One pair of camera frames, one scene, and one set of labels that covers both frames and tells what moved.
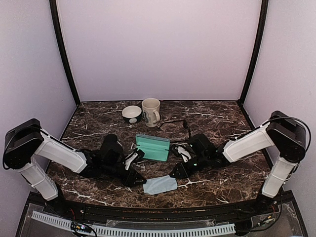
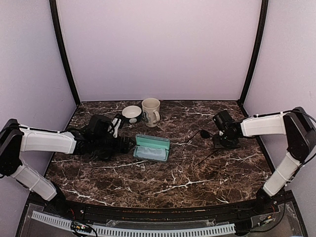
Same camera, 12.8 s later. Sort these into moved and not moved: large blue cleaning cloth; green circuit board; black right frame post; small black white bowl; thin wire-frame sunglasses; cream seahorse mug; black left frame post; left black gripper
Moved: large blue cleaning cloth; left black gripper; thin wire-frame sunglasses
Not moved: black right frame post; black left frame post; small black white bowl; green circuit board; cream seahorse mug
